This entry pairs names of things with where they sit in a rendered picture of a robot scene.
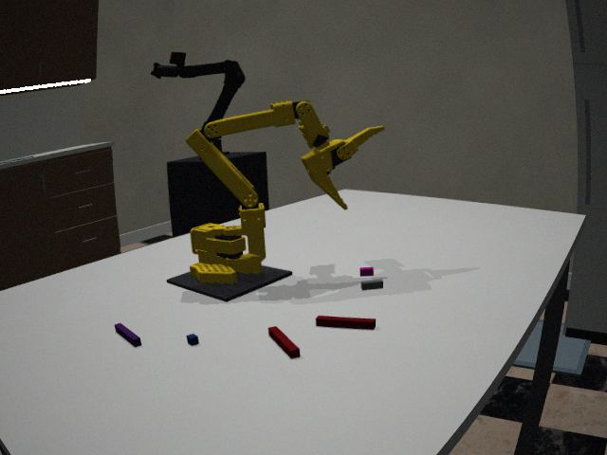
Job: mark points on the small blue block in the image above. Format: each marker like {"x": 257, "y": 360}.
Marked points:
{"x": 192, "y": 339}

